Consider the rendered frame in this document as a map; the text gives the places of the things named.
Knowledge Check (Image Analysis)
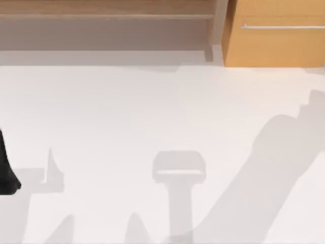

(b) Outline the open wooden shelf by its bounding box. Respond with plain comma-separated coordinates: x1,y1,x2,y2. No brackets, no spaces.
0,0,229,67

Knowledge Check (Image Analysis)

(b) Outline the wooden cupboard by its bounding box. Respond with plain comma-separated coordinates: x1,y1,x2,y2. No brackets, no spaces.
221,0,325,68

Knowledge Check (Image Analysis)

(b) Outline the long metal handle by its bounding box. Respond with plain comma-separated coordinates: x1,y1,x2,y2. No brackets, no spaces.
240,23,325,29

